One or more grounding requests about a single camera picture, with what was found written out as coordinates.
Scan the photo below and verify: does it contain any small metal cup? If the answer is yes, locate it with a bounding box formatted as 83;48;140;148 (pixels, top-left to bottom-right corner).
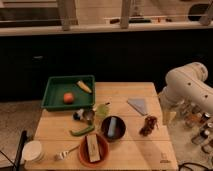
83;110;95;125

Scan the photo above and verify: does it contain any grey blue block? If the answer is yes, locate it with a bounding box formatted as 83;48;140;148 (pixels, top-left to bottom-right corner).
107;117;117;138

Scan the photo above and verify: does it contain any dark brown bowl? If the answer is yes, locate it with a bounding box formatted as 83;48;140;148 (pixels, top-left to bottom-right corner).
101;116;126;142

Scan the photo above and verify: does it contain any black white small toy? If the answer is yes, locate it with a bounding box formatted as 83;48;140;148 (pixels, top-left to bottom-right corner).
73;109;84;121

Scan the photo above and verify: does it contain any terracotta orange bowl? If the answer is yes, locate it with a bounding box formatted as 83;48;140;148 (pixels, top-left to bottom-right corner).
78;133;109;168

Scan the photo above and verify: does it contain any wooden block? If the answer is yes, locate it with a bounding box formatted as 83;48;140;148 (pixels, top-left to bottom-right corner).
86;134;100;162

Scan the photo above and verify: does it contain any green pear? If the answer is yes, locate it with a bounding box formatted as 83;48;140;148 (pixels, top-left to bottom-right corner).
94;103;109;118

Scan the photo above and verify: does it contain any black cable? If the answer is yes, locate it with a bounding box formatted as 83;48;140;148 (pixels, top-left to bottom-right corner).
178;161;211;171

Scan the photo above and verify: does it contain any grey triangular cloth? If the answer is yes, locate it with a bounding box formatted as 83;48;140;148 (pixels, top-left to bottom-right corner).
127;99;148;116

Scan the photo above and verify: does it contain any green plastic tray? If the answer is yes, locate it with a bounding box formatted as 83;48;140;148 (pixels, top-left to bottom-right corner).
42;75;95;111

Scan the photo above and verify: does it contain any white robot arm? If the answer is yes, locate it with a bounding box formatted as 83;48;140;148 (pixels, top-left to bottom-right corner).
158;62;213;125

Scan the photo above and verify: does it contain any spice bottle rack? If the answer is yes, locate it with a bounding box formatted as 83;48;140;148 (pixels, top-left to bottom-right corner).
180;103;212;145

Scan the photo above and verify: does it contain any brown dried grape bunch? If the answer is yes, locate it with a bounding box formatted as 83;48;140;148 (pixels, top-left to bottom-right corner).
139;116;158;136

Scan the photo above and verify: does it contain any black pole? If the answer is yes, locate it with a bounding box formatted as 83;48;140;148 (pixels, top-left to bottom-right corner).
12;130;27;171

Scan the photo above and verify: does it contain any red orange apple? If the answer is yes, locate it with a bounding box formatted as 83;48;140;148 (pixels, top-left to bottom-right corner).
63;92;74;104

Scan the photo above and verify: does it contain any green chili pepper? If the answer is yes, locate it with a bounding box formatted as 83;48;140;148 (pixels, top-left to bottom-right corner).
69;125;95;137

